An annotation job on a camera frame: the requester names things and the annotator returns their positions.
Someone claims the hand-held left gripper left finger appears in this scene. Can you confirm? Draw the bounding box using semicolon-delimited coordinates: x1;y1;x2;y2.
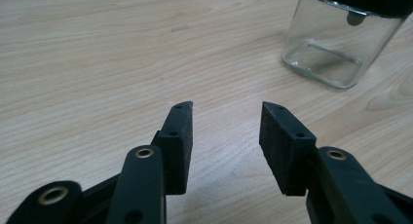
150;100;194;196

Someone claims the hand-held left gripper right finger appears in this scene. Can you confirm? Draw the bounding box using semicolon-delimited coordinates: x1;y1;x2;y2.
258;100;318;197

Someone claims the clear glass jar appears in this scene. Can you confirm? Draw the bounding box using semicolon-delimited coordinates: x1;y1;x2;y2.
281;0;411;90

